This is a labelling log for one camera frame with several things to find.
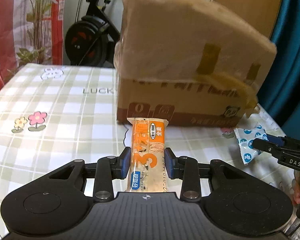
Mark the red printed backdrop curtain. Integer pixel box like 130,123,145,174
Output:
0,0,65,90

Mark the teal curtain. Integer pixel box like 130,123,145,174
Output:
257,0,300,139

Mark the long orange biscuit packet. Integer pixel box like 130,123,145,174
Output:
127,118,168,192

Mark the black exercise bike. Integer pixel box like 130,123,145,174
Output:
64,0,120,68

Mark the white blue dotted packet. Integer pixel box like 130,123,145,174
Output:
234,124,268,165

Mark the person right hand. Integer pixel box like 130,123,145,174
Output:
292,170,300,206

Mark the plaid tablecloth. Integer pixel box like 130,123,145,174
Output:
0,64,294,239

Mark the cardboard box with plastic liner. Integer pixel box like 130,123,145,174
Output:
114,0,277,127

